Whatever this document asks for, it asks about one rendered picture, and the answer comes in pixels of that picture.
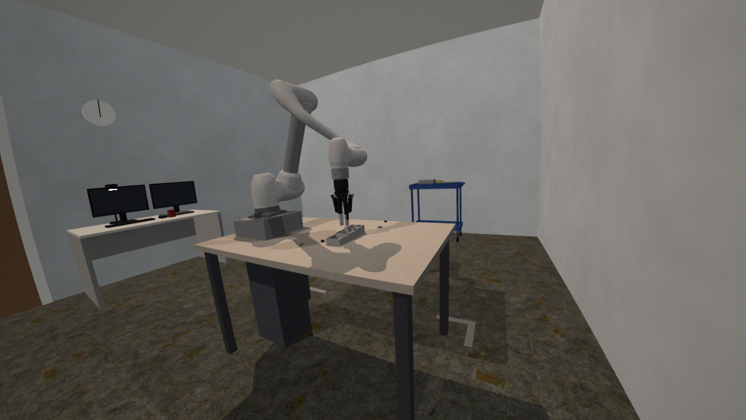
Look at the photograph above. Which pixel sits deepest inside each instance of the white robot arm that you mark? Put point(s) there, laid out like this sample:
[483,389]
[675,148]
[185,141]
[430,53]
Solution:
[267,191]

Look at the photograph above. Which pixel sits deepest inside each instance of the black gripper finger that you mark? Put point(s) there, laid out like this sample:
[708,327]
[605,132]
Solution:
[347,207]
[338,206]

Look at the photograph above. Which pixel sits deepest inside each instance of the grey three-compartment bin rack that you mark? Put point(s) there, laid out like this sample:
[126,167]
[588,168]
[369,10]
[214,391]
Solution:
[345,235]

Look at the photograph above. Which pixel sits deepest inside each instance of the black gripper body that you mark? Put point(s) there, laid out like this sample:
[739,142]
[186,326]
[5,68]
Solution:
[341,186]

